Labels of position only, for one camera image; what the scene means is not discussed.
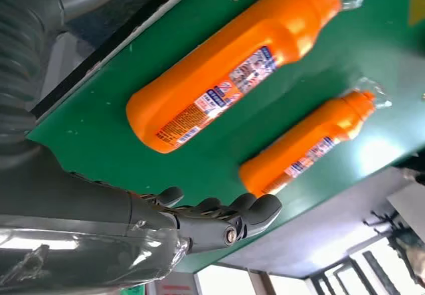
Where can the red and white sign stand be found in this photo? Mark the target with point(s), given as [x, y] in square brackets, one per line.
[176, 286]

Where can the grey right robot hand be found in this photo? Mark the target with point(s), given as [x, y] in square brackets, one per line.
[83, 231]

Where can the green table mat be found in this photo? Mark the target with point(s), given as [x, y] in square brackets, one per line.
[100, 130]

